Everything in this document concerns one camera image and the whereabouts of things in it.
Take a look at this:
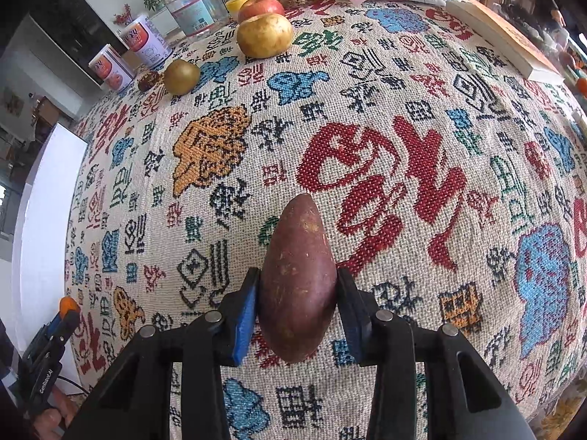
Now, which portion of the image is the olive brown pear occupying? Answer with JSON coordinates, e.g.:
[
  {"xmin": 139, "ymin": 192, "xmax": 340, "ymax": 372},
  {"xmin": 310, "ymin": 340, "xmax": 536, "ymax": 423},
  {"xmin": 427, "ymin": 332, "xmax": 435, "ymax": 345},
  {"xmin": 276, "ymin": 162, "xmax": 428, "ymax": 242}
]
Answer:
[{"xmin": 164, "ymin": 59, "xmax": 201, "ymax": 96}]

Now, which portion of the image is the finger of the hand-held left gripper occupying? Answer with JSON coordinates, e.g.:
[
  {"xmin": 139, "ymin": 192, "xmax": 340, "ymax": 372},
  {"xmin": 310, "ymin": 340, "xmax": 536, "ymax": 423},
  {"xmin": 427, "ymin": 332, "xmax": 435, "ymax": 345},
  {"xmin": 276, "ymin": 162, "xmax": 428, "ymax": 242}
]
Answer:
[{"xmin": 22, "ymin": 312, "xmax": 80, "ymax": 367}]

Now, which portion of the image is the dark display cabinet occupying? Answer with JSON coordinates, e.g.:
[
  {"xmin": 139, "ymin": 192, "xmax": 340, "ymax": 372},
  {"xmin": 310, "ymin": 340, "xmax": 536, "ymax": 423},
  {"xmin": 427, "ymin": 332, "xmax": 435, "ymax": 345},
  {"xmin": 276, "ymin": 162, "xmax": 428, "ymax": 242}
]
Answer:
[{"xmin": 62, "ymin": 0, "xmax": 138, "ymax": 85}]

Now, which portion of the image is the person's left hand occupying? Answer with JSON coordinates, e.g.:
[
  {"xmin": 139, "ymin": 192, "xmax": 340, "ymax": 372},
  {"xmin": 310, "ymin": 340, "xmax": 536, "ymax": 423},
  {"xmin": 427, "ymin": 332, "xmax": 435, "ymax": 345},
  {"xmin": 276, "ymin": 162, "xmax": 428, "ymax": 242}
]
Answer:
[{"xmin": 28, "ymin": 385, "xmax": 82, "ymax": 440}]

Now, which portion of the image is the white cardboard box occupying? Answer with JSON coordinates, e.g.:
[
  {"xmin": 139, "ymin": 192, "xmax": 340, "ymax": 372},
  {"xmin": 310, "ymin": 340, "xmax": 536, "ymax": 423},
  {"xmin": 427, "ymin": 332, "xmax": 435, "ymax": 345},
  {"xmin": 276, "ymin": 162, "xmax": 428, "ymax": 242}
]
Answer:
[{"xmin": 18, "ymin": 121, "xmax": 89, "ymax": 358}]

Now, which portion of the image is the plump purple sweet potato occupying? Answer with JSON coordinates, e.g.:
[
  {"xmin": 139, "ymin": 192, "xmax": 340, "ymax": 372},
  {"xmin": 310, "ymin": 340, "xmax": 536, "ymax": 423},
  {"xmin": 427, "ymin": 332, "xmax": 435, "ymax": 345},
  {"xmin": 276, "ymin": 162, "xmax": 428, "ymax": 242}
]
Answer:
[{"xmin": 258, "ymin": 193, "xmax": 339, "ymax": 366}]

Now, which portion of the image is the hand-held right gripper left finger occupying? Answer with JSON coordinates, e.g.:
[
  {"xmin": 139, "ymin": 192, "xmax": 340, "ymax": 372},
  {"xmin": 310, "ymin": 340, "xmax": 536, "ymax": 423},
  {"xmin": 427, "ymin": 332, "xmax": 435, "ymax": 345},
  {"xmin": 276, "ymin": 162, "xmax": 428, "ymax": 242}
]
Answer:
[{"xmin": 64, "ymin": 267, "xmax": 261, "ymax": 440}]

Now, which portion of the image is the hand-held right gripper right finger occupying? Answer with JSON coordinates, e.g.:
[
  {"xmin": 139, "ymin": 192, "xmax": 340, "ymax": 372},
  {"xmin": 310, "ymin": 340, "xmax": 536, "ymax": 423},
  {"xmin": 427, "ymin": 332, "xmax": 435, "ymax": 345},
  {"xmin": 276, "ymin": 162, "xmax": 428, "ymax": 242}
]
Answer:
[{"xmin": 336, "ymin": 267, "xmax": 538, "ymax": 440}]

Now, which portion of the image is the dried red date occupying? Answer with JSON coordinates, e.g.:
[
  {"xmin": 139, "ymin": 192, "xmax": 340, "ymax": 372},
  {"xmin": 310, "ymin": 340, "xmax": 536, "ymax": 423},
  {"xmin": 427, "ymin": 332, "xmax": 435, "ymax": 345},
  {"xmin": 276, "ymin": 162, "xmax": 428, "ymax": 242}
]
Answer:
[{"xmin": 138, "ymin": 70, "xmax": 165, "ymax": 92}]

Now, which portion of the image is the printed woven tablecloth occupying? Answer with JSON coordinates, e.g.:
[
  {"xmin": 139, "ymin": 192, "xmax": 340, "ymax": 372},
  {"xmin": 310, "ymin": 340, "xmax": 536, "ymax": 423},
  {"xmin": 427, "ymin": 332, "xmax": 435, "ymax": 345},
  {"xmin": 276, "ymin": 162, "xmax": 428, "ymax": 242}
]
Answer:
[{"xmin": 64, "ymin": 0, "xmax": 587, "ymax": 440}]

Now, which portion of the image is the glass jar with blue label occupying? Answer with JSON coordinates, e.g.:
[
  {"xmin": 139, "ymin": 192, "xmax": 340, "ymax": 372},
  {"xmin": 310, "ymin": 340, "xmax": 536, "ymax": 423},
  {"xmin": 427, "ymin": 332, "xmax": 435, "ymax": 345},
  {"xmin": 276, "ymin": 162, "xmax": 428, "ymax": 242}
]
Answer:
[{"xmin": 164, "ymin": 0, "xmax": 230, "ymax": 37}]

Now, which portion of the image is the paperback book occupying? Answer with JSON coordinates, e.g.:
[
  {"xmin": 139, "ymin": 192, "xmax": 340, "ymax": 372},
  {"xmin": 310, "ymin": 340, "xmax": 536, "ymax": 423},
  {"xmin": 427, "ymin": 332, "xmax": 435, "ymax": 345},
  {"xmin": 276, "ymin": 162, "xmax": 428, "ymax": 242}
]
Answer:
[{"xmin": 445, "ymin": 0, "xmax": 566, "ymax": 85}]

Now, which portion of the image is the red apple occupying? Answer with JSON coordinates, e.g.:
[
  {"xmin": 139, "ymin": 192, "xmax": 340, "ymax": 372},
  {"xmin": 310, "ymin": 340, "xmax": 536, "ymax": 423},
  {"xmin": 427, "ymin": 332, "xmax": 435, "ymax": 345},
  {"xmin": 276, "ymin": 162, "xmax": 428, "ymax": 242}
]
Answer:
[{"xmin": 237, "ymin": 0, "xmax": 286, "ymax": 23}]

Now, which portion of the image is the pink purple tin can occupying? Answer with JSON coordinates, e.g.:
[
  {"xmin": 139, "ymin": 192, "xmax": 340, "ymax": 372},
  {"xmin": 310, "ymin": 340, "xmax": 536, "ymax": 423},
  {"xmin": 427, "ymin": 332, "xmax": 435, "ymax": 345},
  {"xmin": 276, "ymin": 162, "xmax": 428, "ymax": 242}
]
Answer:
[
  {"xmin": 118, "ymin": 14, "xmax": 174, "ymax": 62},
  {"xmin": 88, "ymin": 43, "xmax": 136, "ymax": 92}
]

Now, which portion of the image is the yellow pear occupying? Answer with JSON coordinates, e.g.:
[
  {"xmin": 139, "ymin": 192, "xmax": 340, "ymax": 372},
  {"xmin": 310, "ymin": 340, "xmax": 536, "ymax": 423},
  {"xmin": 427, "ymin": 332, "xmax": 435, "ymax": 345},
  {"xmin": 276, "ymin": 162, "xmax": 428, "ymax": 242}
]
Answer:
[{"xmin": 236, "ymin": 13, "xmax": 294, "ymax": 59}]

